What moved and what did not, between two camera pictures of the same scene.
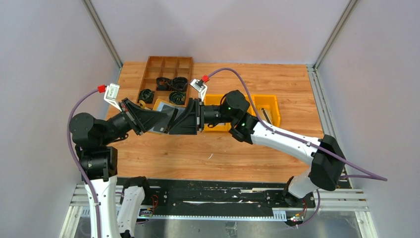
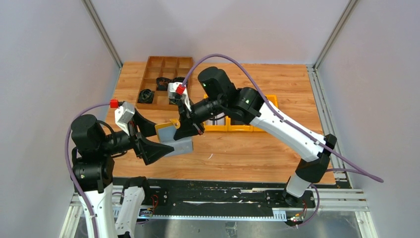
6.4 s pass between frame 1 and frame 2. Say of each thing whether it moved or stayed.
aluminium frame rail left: stayed
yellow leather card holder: moved
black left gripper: moved
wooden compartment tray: stayed
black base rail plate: stayed
